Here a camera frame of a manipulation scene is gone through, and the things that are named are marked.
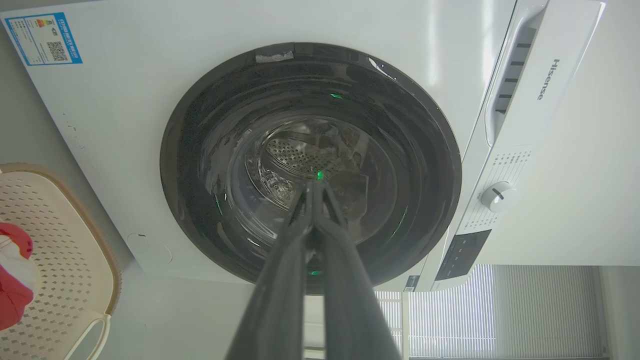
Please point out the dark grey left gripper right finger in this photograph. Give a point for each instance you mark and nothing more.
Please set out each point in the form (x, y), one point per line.
(350, 300)

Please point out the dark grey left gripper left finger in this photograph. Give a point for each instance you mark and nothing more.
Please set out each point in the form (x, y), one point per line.
(280, 300)

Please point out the beige perforated laundry basket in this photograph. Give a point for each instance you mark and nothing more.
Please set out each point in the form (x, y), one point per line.
(65, 270)

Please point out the white window blinds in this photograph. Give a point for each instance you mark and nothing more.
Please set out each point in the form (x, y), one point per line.
(480, 312)

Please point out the dark round washing machine door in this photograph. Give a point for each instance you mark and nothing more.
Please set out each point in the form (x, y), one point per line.
(310, 165)

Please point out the white washing machine dial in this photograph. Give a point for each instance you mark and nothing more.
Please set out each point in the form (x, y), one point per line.
(497, 196)

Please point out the white Hisense washing machine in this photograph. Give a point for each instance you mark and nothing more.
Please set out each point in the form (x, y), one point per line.
(120, 125)

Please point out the red and white garment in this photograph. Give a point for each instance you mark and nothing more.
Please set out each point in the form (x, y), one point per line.
(15, 275)

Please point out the blue energy label sticker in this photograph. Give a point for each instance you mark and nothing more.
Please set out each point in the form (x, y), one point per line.
(43, 38)

